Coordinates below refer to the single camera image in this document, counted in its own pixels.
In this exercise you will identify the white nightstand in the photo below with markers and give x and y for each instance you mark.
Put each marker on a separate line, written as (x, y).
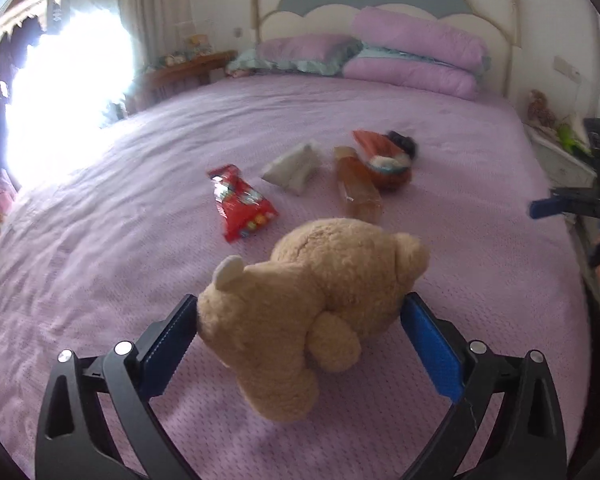
(560, 162)

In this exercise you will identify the grey folded cloth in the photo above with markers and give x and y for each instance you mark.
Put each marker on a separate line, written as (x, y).
(292, 170)

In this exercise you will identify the small brown plush toy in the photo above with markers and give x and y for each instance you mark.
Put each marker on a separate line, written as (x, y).
(540, 107)

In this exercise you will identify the green toy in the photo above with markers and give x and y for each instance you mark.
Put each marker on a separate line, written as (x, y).
(572, 140)

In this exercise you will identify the black sock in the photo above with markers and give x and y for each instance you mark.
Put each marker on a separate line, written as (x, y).
(403, 141)

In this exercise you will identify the purple pillow with teal ruffle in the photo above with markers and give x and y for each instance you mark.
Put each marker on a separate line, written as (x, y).
(300, 49)

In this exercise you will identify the sliding glass door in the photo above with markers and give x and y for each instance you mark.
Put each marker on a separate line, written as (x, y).
(56, 10)

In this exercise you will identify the tan teddy bear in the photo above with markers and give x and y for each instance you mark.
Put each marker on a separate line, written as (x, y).
(330, 280)

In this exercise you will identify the small doll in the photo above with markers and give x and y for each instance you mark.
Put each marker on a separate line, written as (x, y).
(240, 73)

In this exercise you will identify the plastic bottle with amber drink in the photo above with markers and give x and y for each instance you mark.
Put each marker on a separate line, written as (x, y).
(357, 190)

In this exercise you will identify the large purple pillow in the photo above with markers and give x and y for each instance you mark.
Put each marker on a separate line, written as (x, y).
(415, 35)

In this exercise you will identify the bed with pink sheet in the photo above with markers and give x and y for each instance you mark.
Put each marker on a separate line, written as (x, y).
(130, 260)

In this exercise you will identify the long purple pillow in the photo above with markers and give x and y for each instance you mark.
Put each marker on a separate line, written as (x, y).
(410, 79)

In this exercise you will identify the white wall socket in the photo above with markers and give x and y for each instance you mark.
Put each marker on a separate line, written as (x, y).
(566, 68)

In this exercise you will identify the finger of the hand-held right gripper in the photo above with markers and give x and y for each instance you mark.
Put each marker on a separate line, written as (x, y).
(542, 206)

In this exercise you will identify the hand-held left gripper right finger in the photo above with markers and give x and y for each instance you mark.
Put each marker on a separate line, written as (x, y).
(432, 345)

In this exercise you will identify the hanging dark clothes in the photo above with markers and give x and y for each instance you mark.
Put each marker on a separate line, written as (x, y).
(25, 35)

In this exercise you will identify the orange picture box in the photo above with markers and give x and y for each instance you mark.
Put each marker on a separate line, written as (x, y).
(200, 44)

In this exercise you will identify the pink patterned curtain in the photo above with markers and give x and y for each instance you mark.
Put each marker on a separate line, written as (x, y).
(150, 10)

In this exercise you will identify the cream bed post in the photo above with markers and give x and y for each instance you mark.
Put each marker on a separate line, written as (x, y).
(254, 15)

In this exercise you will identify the red snack packet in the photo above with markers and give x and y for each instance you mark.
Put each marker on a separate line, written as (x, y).
(240, 205)

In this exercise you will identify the blue-grey sock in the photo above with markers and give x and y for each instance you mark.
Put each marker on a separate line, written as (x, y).
(386, 162)

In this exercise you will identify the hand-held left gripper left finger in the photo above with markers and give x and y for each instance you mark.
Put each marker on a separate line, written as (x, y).
(170, 355)

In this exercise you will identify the wooden desk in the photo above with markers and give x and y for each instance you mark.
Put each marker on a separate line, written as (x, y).
(180, 69)

